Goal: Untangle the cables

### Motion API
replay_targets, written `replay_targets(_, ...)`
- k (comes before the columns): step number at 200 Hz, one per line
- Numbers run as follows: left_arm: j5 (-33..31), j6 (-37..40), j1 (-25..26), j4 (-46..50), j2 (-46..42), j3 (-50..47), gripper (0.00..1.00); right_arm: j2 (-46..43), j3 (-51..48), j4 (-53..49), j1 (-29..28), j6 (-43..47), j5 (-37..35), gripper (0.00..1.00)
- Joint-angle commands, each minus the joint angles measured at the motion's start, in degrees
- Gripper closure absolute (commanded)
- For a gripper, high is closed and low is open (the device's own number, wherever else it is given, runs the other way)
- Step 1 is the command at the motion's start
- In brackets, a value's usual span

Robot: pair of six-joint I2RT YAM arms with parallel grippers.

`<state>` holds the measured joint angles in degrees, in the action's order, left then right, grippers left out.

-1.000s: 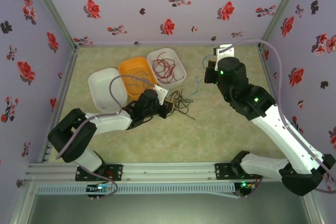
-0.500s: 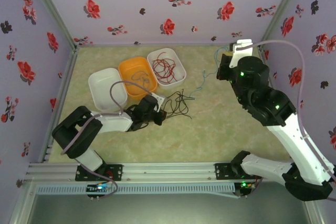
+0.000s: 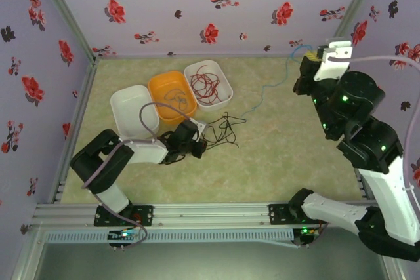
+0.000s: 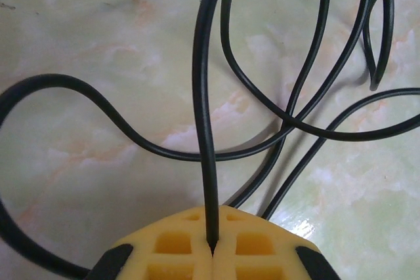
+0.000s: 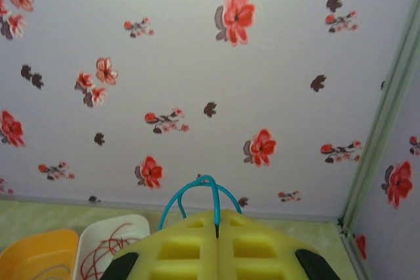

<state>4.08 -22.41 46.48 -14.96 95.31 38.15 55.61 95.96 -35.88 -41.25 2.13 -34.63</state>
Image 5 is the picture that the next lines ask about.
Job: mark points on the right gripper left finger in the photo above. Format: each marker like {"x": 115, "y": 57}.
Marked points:
{"x": 183, "y": 260}

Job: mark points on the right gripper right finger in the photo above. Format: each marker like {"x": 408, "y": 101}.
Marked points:
{"x": 256, "y": 260}

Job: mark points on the white plastic bin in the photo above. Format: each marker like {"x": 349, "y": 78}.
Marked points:
{"x": 131, "y": 224}

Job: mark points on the orange plastic bin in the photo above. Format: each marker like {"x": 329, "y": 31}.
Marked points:
{"x": 39, "y": 250}

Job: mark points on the aluminium table back rail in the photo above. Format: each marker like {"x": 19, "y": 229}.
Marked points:
{"x": 295, "y": 217}

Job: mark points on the aluminium table side rail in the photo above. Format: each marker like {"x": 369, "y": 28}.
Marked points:
{"x": 351, "y": 253}

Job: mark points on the aluminium corner post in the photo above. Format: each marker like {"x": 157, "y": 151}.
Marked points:
{"x": 377, "y": 122}

